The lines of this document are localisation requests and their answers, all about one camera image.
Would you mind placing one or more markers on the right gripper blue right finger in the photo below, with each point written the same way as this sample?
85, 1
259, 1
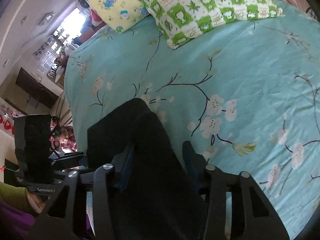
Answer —
195, 166

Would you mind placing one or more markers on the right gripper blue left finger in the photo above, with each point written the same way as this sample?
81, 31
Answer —
125, 167

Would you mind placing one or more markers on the turquoise floral bed sheet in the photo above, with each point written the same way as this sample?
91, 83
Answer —
245, 94

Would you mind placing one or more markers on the yellow cartoon print pillow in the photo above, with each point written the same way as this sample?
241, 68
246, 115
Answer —
120, 15

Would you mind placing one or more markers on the person's left forearm sleeve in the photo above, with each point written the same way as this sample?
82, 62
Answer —
19, 208

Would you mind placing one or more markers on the green white checkered pillow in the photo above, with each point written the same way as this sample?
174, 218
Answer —
183, 20

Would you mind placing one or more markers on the black knit pants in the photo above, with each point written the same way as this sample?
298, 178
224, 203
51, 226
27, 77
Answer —
159, 201

